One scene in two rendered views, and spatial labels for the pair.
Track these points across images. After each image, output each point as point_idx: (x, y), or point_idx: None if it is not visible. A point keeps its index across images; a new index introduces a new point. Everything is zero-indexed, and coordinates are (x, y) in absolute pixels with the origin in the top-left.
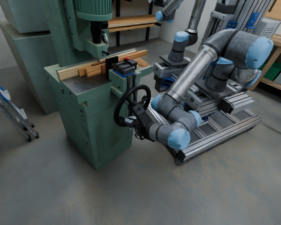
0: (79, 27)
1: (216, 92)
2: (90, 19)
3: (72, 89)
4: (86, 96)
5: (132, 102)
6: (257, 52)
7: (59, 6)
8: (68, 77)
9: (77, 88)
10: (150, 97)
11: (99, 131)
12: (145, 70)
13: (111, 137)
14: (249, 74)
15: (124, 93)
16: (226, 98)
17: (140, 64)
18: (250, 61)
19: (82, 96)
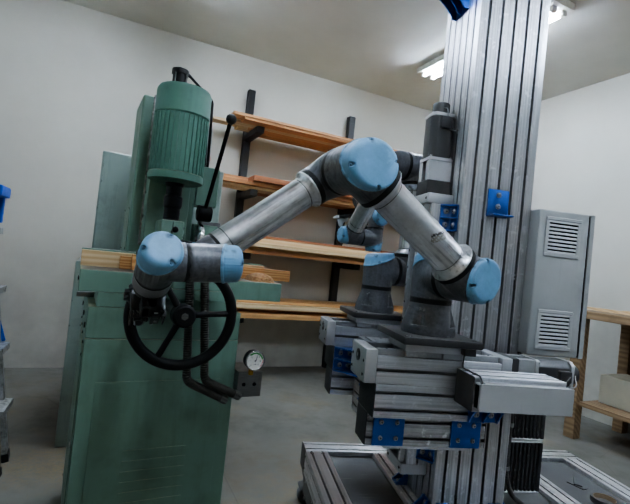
0: (151, 201)
1: (420, 335)
2: (158, 174)
3: (83, 267)
4: (99, 280)
5: (181, 303)
6: (349, 150)
7: (136, 178)
8: (96, 264)
9: (94, 268)
10: (233, 312)
11: (106, 401)
12: (258, 286)
13: (138, 451)
14: (431, 245)
15: (177, 291)
16: (472, 370)
17: (253, 277)
18: (346, 168)
19: (92, 277)
